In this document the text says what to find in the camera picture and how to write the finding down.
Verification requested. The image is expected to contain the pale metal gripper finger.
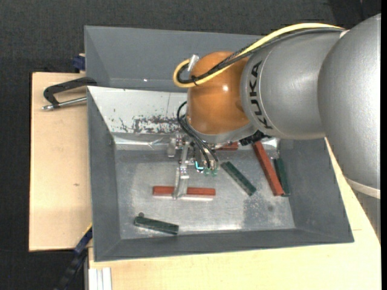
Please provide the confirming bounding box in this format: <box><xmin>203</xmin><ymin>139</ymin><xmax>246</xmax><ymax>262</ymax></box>
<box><xmin>166</xmin><ymin>134</ymin><xmax>184</xmax><ymax>158</ymax></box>
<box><xmin>171</xmin><ymin>166</ymin><xmax>191</xmax><ymax>201</ymax></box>

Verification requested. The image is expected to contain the red-brown flat block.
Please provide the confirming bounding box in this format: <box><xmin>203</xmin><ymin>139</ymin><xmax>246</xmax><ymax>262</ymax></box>
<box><xmin>252</xmin><ymin>140</ymin><xmax>285</xmax><ymax>197</ymax></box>
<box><xmin>215</xmin><ymin>141</ymin><xmax>240</xmax><ymax>152</ymax></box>
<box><xmin>152</xmin><ymin>185</ymin><xmax>216</xmax><ymax>199</ymax></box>

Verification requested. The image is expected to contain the grey metal bin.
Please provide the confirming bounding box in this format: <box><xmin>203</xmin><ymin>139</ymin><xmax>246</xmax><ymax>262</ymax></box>
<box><xmin>83</xmin><ymin>25</ymin><xmax>355</xmax><ymax>262</ymax></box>

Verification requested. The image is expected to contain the dark green flat block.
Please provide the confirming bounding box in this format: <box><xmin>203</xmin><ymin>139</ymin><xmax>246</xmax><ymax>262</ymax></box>
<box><xmin>133</xmin><ymin>215</ymin><xmax>180</xmax><ymax>236</ymax></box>
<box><xmin>273</xmin><ymin>157</ymin><xmax>291</xmax><ymax>198</ymax></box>
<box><xmin>220</xmin><ymin>161</ymin><xmax>258</xmax><ymax>197</ymax></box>

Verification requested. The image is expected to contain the pale flat board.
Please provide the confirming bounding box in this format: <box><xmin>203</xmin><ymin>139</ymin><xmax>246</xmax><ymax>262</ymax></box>
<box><xmin>28</xmin><ymin>71</ymin><xmax>95</xmax><ymax>252</ymax></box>

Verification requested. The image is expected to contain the black cylinder on white bracket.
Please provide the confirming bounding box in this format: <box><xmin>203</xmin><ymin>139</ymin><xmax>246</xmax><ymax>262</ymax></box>
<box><xmin>238</xmin><ymin>130</ymin><xmax>273</xmax><ymax>146</ymax></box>

